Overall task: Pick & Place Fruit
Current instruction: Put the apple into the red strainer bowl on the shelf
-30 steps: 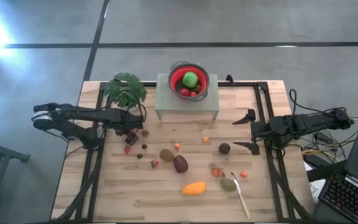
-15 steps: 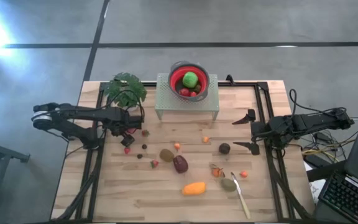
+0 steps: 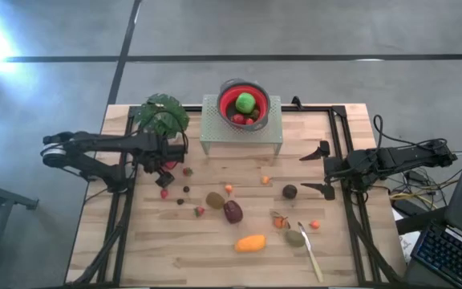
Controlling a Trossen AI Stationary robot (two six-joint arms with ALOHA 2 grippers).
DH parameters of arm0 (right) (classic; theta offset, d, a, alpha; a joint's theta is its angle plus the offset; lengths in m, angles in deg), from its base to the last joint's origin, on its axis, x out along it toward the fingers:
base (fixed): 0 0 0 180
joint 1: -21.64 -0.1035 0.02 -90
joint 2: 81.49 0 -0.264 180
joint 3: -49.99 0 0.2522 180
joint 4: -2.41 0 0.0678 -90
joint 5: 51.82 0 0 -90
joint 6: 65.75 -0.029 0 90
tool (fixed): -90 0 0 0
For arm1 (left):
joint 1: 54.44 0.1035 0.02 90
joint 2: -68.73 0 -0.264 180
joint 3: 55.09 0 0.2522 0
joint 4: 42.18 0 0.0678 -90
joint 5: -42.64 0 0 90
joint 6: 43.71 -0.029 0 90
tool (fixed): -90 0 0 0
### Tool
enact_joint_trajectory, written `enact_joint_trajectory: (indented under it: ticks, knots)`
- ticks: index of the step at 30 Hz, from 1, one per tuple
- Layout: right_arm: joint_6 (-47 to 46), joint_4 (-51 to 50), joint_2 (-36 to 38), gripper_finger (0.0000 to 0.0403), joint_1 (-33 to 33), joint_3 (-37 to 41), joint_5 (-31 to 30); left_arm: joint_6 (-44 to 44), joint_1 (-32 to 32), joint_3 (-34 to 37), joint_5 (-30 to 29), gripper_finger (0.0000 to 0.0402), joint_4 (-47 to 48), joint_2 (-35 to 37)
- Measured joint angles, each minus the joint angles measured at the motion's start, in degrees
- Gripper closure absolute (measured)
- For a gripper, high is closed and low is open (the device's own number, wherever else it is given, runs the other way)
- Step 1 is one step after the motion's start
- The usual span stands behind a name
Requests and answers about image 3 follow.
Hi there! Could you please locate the tangerine with stalk and leaves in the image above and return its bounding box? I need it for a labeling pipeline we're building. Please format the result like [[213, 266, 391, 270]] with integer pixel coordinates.
[[269, 210, 291, 230]]

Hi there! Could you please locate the knife with wooden handle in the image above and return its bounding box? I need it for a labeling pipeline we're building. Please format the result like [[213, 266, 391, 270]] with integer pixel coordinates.
[[297, 221, 324, 284]]

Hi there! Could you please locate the red collapsible colander bowl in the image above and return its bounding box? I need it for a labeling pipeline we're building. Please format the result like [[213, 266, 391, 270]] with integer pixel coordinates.
[[217, 78, 272, 132]]

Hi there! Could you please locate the yellow bread roll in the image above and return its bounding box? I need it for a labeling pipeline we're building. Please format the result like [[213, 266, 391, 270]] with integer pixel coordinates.
[[234, 234, 267, 254]]

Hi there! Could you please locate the green apple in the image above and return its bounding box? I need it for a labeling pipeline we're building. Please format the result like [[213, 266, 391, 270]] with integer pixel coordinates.
[[235, 92, 257, 115]]

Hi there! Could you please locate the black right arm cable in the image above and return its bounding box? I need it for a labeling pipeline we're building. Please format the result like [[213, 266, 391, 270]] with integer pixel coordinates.
[[373, 114, 448, 148]]

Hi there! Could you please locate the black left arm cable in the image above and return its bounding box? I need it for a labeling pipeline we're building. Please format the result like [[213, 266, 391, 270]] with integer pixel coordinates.
[[148, 110, 190, 156]]

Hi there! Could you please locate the white paper sheet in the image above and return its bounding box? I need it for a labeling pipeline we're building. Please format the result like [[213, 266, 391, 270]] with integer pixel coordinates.
[[399, 230, 416, 262]]

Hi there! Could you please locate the black power brick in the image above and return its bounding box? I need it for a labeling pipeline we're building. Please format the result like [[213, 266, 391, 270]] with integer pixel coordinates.
[[393, 199, 416, 218]]

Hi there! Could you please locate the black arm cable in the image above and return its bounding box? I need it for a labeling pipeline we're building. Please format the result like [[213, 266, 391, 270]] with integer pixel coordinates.
[[373, 114, 448, 148], [148, 110, 190, 156]]

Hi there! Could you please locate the brown kiwi fruit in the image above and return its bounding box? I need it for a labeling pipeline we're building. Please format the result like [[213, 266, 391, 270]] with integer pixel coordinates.
[[205, 191, 226, 210], [285, 229, 306, 249]]

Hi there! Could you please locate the yellow cable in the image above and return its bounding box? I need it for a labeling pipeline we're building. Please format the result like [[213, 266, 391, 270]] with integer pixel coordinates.
[[389, 191, 431, 201]]

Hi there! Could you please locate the open laptop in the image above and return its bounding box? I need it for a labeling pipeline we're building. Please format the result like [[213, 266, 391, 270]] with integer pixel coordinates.
[[409, 126, 462, 289]]

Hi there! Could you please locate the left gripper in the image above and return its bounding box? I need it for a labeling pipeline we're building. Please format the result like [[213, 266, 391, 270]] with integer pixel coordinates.
[[144, 142, 187, 189]]

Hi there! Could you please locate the dark avocado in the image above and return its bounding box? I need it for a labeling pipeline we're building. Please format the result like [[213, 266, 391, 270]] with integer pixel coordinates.
[[282, 183, 298, 201]]

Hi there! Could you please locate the potted monstera plant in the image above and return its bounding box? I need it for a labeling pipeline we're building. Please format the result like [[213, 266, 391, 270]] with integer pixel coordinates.
[[132, 92, 191, 140]]

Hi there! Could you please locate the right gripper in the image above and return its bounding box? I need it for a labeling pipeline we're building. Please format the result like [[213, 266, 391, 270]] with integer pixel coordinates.
[[298, 140, 363, 201]]

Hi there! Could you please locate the green perforated metal riser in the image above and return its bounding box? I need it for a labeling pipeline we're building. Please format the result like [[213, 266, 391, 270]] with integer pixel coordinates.
[[199, 94, 284, 157]]

